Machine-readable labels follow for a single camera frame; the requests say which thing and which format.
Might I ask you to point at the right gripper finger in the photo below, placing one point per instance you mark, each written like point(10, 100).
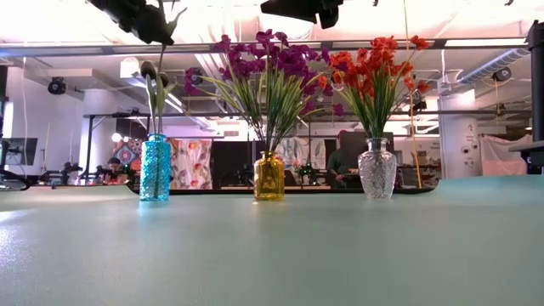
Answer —
point(293, 9)

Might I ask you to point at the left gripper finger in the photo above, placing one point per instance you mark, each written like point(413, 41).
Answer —
point(151, 25)

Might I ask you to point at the purple artificial flower bunch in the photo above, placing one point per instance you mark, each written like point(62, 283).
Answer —
point(238, 64)
point(293, 59)
point(327, 90)

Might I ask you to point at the orange artificial flower bunch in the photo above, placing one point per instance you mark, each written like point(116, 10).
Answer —
point(420, 42)
point(382, 51)
point(346, 70)

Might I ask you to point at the blue glass vase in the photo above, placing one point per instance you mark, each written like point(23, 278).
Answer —
point(155, 170)

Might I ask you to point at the clear glass vase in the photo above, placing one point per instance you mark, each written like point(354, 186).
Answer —
point(377, 172)

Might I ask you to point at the yellow glass vase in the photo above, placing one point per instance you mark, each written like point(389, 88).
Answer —
point(268, 178)

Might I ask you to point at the gray overhead crossbar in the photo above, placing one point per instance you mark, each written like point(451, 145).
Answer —
point(85, 47)

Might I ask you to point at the black ceiling spotlight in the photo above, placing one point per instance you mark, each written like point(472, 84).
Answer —
point(56, 86)
point(502, 74)
point(194, 76)

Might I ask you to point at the black background screen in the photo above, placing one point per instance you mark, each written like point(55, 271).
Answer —
point(353, 146)

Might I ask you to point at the floral patterned curtain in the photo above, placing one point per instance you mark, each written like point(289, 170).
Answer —
point(191, 163)

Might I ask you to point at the person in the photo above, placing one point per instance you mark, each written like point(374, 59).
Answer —
point(114, 168)
point(338, 163)

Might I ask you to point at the white round pillar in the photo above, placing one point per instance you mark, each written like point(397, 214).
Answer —
point(459, 144)

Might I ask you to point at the black vertical pole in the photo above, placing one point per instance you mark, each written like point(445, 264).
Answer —
point(537, 93)

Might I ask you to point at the white hanging sheet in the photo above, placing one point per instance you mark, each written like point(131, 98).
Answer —
point(506, 157)

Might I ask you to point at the silver ceiling duct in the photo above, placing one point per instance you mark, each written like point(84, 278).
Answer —
point(493, 66)

